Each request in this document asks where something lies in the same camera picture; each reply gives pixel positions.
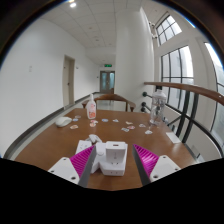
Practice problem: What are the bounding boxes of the white paper card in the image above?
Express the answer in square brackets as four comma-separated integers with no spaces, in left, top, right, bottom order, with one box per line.
[165,131,182,145]

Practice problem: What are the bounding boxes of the small high window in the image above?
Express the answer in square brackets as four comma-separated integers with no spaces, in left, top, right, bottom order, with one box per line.
[155,13,183,47]

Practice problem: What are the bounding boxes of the brown single door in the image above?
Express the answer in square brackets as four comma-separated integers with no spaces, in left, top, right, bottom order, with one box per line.
[62,54,76,108]

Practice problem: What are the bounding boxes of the tall black-framed window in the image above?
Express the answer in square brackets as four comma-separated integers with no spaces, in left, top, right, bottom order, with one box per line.
[160,45,195,111]

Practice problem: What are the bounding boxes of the hand sanitizer pump bottle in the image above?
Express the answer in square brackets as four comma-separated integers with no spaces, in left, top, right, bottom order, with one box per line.
[85,93,98,121]

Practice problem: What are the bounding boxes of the glazed double door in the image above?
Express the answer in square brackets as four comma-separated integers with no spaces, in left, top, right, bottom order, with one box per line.
[99,70,116,95]

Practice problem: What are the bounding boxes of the white cube power strip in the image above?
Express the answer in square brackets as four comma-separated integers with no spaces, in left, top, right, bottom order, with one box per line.
[75,139,93,155]
[90,142,129,177]

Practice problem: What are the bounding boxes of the clear plastic water bottle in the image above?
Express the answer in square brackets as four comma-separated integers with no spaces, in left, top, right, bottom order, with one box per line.
[148,88,167,127]

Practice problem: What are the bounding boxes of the large bright window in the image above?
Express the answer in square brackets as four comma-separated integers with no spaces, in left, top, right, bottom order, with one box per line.
[203,41,224,148]

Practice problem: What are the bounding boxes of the white computer mouse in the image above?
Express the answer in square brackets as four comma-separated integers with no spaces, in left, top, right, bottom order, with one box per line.
[54,116,73,128]

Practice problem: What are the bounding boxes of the white security camera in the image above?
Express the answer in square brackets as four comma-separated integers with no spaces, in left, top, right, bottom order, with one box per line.
[149,21,158,40]

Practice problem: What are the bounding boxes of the wooden chair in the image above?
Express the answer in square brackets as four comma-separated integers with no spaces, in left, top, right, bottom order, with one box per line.
[81,93,137,113]

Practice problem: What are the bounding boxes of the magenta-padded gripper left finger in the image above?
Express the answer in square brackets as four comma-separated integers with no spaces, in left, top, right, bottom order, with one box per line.
[48,143,98,188]

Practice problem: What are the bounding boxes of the wooden handrail with black posts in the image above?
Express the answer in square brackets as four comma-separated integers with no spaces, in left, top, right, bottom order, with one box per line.
[140,81,224,158]

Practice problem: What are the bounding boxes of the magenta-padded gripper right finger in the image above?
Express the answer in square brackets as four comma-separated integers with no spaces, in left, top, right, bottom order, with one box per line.
[131,143,182,187]

